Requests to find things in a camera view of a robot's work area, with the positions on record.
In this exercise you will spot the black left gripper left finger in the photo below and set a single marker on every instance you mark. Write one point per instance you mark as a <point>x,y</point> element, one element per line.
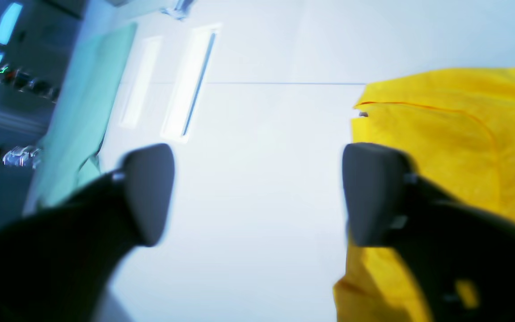
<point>55,265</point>

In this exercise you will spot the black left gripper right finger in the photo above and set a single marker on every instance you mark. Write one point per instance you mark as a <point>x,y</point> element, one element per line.
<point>462,257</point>

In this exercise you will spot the yellow orange T-shirt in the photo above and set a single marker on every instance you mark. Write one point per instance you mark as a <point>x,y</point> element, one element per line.
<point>459,126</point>

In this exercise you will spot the white paper label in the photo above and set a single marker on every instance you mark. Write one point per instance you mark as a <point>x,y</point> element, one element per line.
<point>189,82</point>

